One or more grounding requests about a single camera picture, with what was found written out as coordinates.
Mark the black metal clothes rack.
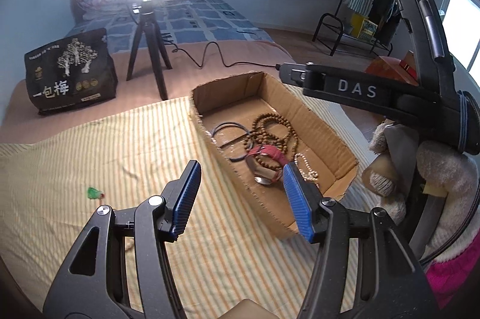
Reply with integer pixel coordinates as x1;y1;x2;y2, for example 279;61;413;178
312;0;400;56

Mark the black power cable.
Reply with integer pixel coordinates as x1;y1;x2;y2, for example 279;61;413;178
160;33;286;71

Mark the white pearl necklace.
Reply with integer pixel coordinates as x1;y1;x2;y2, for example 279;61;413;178
293;152;321;186

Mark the striped cloth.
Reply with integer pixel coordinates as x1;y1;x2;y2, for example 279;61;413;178
0;82;376;319

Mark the yellow box on rack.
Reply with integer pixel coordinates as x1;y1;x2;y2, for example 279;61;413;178
350;13;377;43

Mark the green jade pendant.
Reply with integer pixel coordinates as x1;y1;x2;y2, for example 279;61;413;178
87;187;104;200

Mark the cardboard box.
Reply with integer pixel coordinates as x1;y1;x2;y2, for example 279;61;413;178
190;72;359;239

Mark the orange covered bench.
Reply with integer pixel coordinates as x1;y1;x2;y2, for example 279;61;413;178
365;51;419;86

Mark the black cord bangle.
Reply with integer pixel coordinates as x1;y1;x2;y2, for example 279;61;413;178
210;122;253;163

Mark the blue patterned blanket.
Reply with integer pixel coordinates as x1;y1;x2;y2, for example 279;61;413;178
68;0;272;54

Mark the right gloved hand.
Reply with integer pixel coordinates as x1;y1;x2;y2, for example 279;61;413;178
362;120;479;268

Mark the black snack bag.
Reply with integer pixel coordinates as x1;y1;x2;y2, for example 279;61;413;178
24;28;118;116

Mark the black tripod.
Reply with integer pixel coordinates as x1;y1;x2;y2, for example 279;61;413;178
126;0;173;100

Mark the brown wooden bead necklace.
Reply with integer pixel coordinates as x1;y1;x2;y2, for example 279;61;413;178
243;112;299;170

